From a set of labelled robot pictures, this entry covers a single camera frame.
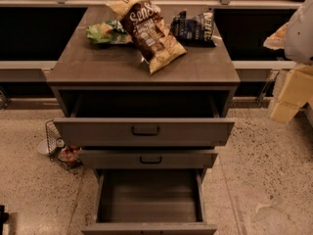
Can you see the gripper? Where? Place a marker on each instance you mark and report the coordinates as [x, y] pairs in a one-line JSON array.
[[300, 36]]

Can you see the grey bottom drawer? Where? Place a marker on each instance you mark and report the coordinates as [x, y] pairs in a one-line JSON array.
[[149, 202]]

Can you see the grey drawer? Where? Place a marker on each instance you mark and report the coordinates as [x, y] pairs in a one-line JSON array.
[[147, 158], [149, 202], [145, 119]]

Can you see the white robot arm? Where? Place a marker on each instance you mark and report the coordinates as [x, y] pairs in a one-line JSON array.
[[296, 36]]

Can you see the grey drawer cabinet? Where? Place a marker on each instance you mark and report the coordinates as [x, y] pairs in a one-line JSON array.
[[85, 67]]

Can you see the grey top drawer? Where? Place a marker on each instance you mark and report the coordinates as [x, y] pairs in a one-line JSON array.
[[145, 119]]

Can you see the grey middle drawer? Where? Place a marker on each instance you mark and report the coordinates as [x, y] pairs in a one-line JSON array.
[[147, 158]]

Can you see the dark blue chip bag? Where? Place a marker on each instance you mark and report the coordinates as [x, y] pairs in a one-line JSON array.
[[197, 30]]

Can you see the brown cream chip bag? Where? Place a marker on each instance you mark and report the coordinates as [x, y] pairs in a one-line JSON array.
[[142, 20]]

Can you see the green snack bag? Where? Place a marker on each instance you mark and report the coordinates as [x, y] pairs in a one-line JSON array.
[[108, 32]]

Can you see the white cup on floor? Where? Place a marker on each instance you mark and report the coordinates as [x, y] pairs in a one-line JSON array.
[[42, 147]]

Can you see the black wire basket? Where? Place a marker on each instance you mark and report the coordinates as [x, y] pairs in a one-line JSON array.
[[58, 151]]

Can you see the grey metal shelf rail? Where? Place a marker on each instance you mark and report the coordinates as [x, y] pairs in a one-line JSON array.
[[25, 71]]

